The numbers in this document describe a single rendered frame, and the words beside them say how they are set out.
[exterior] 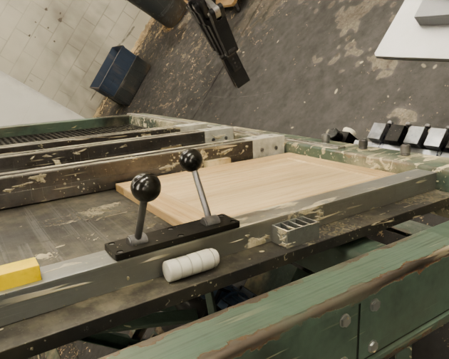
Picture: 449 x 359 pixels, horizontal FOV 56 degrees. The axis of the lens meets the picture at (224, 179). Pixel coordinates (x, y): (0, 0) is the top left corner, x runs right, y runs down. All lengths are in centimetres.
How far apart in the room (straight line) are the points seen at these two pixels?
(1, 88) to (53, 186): 381
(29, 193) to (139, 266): 51
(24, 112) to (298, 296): 455
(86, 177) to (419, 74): 190
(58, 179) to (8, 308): 53
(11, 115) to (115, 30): 226
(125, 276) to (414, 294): 36
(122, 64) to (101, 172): 438
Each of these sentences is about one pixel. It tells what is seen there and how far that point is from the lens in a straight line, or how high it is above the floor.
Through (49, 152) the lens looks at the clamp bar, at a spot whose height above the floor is 145.
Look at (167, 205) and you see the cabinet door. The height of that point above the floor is 133.
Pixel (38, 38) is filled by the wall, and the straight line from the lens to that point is 626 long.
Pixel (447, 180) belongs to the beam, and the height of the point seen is 89.
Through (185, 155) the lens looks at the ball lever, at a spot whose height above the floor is 144.
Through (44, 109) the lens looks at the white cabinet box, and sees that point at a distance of 489.
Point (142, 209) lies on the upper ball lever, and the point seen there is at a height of 151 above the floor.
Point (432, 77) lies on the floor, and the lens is 246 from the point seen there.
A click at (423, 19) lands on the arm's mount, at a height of 78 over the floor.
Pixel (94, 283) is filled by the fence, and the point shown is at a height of 151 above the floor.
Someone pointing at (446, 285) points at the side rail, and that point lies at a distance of 63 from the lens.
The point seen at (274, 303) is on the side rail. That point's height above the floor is 143.
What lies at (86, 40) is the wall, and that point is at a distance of 637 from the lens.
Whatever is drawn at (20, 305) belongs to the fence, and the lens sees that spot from 57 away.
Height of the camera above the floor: 176
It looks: 35 degrees down
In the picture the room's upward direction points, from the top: 59 degrees counter-clockwise
